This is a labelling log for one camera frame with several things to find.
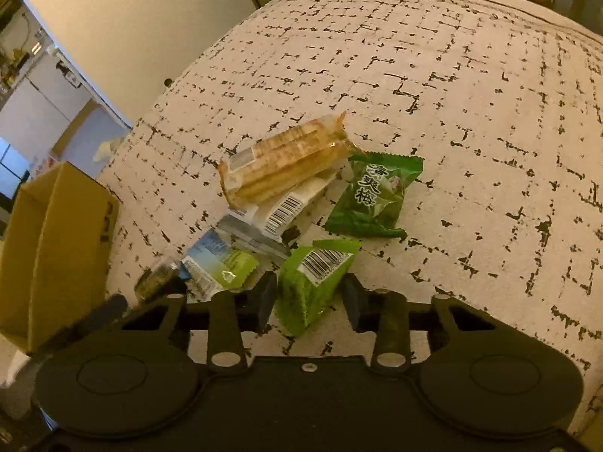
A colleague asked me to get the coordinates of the light green snack packet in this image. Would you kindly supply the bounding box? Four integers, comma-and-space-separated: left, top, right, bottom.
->
274, 238, 361, 338

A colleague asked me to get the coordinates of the white barcode snack packet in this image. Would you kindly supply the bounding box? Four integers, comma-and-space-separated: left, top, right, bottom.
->
244, 176, 338, 237

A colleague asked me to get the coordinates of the small dark snack packet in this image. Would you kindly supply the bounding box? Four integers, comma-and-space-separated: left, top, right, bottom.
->
135, 261, 182, 300

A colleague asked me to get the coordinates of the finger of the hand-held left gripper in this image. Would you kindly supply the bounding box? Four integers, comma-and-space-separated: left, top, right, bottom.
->
77, 294, 129, 336

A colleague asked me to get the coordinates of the patterned bed sheet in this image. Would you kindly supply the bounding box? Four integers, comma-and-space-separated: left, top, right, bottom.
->
94, 0, 603, 438

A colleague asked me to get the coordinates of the clear biscuit packet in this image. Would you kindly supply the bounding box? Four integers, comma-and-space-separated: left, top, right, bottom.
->
217, 111, 352, 209

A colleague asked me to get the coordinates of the silver snack packet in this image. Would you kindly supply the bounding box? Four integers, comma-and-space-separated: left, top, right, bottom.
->
216, 214, 303, 259

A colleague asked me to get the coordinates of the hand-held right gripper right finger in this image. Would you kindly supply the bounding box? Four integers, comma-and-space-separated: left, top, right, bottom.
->
341, 272, 503, 377

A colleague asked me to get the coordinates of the dark green snack packet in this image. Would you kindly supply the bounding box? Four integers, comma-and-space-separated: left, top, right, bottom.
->
323, 151, 424, 240

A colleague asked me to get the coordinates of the white kitchen cabinet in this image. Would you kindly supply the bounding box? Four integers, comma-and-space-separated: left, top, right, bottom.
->
0, 50, 103, 152

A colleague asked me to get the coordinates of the brown cardboard box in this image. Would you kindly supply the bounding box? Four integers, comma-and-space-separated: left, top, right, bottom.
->
0, 160, 120, 355

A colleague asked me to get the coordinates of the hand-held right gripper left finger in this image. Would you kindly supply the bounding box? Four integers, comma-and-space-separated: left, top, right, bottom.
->
119, 270, 279, 374

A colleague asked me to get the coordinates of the blue white snack packet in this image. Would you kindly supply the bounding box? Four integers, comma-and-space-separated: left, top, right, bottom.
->
181, 229, 260, 300

